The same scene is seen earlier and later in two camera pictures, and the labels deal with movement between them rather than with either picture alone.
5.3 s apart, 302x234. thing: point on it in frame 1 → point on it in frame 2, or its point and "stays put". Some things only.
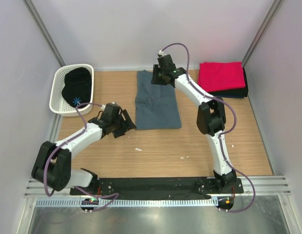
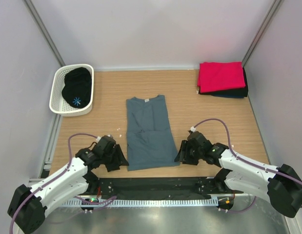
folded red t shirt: [217, 76] stays put
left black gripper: [127, 124] → [119, 159]
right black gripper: [154, 80] → [183, 155]
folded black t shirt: [243, 91] stays put
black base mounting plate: [156, 186] stays put
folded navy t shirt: [230, 96] stays put
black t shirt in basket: [77, 90] stays put
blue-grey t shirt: [156, 106] → [150, 143]
